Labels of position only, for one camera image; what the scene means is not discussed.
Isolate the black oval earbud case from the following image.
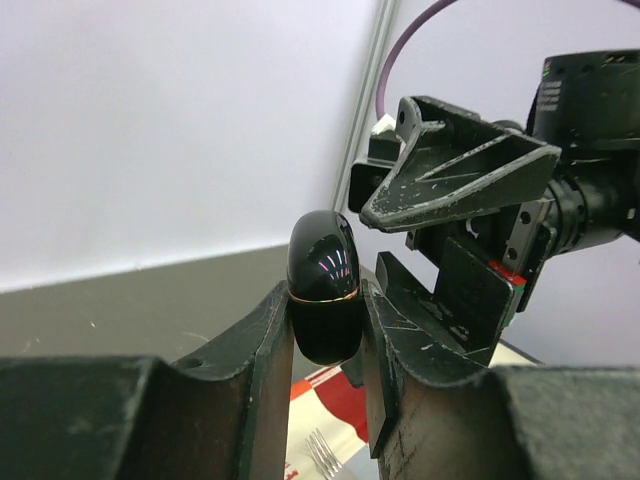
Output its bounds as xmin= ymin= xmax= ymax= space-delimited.
xmin=286 ymin=210 xmax=364 ymax=366

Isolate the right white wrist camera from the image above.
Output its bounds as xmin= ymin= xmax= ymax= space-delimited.
xmin=347 ymin=114 xmax=403 ymax=213

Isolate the colourful patterned placemat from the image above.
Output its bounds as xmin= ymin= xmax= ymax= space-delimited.
xmin=284 ymin=339 xmax=544 ymax=480

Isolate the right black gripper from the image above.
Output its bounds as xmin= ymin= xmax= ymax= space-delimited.
xmin=359 ymin=96 xmax=561 ymax=366

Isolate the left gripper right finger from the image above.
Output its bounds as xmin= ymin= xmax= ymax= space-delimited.
xmin=361 ymin=282 xmax=639 ymax=479

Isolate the pink handled fork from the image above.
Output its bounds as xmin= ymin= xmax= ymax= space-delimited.
xmin=305 ymin=429 xmax=344 ymax=479

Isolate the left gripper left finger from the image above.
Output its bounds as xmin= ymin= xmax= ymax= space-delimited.
xmin=1 ymin=284 xmax=293 ymax=479

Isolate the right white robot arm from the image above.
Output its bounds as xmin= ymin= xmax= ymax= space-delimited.
xmin=348 ymin=50 xmax=639 ymax=364

